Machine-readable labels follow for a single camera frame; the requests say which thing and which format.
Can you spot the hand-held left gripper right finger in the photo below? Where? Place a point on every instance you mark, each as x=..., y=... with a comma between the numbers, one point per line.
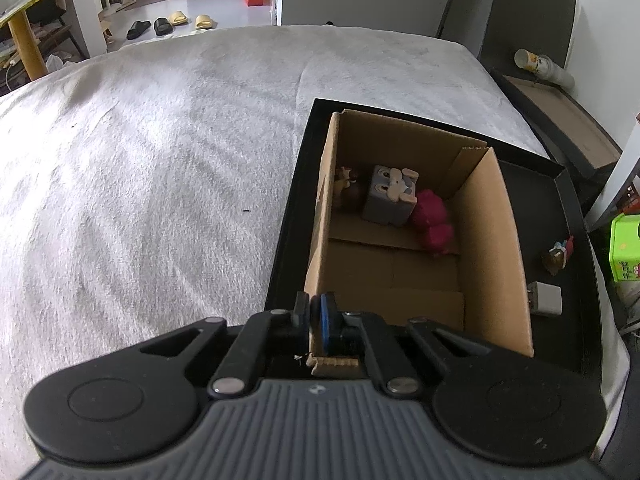
x=327, y=320

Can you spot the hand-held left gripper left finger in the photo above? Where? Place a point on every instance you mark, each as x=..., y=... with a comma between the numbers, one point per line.
x=301, y=320

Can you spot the brown-haired doll figure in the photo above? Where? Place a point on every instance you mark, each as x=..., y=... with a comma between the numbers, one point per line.
x=350, y=195

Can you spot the grey cube toy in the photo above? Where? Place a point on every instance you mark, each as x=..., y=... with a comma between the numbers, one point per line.
x=385, y=205

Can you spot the pink toy figure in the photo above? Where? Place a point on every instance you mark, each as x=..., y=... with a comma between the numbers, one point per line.
x=430, y=210

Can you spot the brown cardboard box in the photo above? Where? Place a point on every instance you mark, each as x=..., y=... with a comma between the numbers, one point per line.
x=495, y=260

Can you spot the black tray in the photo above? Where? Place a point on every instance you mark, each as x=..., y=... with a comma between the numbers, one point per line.
x=540, y=195

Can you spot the green hexagonal box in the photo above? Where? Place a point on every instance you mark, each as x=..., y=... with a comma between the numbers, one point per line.
x=625, y=240

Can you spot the white blanket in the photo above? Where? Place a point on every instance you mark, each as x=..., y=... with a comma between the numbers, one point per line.
x=150, y=160

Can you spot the white charger plug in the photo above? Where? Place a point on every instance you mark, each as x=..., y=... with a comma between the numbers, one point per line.
x=547, y=300

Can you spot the small colourful toy figure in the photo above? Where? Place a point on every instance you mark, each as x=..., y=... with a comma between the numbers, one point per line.
x=555, y=260

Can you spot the black framed brown board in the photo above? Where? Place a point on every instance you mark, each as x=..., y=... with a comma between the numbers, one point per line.
x=565, y=120

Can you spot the yellow slipper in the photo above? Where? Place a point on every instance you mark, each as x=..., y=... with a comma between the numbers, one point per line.
x=179, y=18
x=204, y=22

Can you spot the black slipper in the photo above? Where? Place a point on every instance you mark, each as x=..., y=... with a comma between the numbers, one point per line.
x=162, y=26
x=138, y=30

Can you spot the yellow print paper cup stack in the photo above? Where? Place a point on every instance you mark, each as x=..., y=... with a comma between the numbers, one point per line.
x=540, y=65

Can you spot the round yellow-rimmed table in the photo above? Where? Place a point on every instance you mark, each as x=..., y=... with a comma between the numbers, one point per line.
x=27, y=45

